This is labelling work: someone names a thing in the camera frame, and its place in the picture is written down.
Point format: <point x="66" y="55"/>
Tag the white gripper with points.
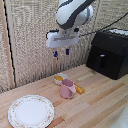
<point x="62" y="39"/>

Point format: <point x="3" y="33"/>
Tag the white hot dog bowl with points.
<point x="60" y="78"/>

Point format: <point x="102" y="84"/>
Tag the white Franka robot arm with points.
<point x="71" y="13"/>

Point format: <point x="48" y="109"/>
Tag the white floral rimmed plate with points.
<point x="31" y="111"/>

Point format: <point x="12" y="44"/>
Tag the pink mug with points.
<point x="67" y="89"/>

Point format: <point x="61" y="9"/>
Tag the black box appliance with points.
<point x="108" y="53"/>

